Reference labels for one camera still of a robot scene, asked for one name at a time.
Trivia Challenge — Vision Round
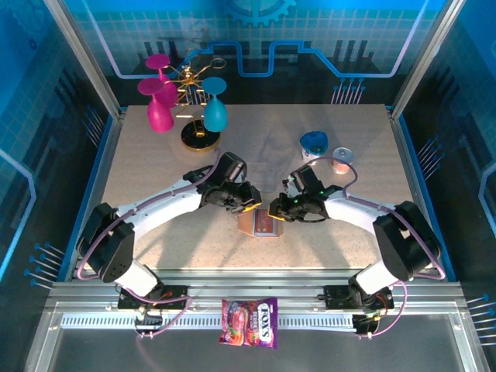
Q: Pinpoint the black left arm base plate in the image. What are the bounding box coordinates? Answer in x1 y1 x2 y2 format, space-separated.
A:
117 284 191 311

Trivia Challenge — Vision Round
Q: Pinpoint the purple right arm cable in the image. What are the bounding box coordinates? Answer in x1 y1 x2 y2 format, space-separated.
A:
305 157 446 340

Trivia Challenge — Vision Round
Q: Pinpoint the aluminium frame cross rail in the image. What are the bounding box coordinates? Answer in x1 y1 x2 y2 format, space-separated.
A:
46 267 466 313

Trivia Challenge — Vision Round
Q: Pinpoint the gold wire glass rack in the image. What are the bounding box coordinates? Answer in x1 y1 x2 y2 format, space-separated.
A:
164 47 227 153

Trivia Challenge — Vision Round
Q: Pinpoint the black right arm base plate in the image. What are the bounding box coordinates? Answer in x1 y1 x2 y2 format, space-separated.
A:
323 284 395 310

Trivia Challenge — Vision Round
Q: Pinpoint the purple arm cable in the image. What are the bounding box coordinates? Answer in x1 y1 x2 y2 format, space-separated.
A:
305 157 446 340
76 150 194 340

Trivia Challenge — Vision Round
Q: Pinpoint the aluminium frame post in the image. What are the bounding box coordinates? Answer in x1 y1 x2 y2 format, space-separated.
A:
389 0 468 121
43 0 125 121

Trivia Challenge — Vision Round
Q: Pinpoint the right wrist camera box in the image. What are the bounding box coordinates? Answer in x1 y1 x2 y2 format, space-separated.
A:
284 164 325 195

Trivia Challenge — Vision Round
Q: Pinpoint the slotted white cable duct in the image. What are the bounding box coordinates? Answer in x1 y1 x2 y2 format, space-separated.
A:
60 312 357 331

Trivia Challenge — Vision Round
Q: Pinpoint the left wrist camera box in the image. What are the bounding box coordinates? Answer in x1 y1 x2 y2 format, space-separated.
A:
216 151 248 183

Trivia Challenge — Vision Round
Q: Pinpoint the small black connector box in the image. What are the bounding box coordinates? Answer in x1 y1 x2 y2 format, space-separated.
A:
352 314 383 336
133 309 164 330

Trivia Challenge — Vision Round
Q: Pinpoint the aluminium table side rail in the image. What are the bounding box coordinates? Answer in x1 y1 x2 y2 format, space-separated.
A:
387 107 446 280
71 108 129 280

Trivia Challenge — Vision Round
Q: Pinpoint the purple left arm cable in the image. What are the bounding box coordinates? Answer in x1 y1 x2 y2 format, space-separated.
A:
76 150 194 340

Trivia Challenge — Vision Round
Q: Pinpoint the small pink can silver lid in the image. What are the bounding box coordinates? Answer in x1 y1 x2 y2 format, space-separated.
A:
332 146 356 176

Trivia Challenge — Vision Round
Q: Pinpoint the brown leather card holder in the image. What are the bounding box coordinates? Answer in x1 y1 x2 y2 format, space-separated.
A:
236 208 284 238

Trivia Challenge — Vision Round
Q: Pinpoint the teal wine glass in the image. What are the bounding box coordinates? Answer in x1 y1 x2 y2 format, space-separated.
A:
200 75 229 133

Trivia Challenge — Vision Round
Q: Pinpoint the white cup with blue lid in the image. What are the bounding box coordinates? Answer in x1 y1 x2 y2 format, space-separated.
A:
300 130 329 167

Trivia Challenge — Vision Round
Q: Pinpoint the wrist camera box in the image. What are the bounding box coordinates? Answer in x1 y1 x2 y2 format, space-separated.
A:
216 151 248 183
284 164 325 195

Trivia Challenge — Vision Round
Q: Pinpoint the purple fox's candy bag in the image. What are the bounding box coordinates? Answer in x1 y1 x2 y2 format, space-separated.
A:
218 296 280 351

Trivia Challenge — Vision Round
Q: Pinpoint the pink wine glass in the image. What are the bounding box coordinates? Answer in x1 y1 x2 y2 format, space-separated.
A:
136 76 176 134
145 53 181 110

